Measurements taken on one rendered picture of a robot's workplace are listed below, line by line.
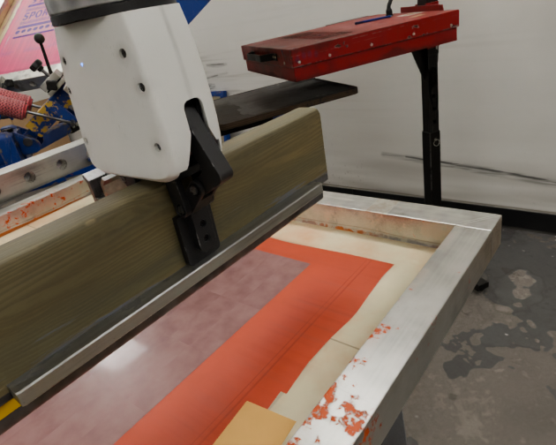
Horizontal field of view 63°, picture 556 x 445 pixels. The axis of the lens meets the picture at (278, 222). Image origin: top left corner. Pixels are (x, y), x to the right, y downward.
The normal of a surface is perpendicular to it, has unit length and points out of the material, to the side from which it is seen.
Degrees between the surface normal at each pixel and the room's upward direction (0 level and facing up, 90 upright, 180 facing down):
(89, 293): 90
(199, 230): 90
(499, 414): 0
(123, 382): 0
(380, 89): 90
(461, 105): 90
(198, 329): 0
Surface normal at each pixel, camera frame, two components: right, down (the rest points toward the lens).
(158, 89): 0.59, 0.17
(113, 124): -0.61, 0.42
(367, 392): -0.18, -0.88
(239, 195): 0.77, 0.16
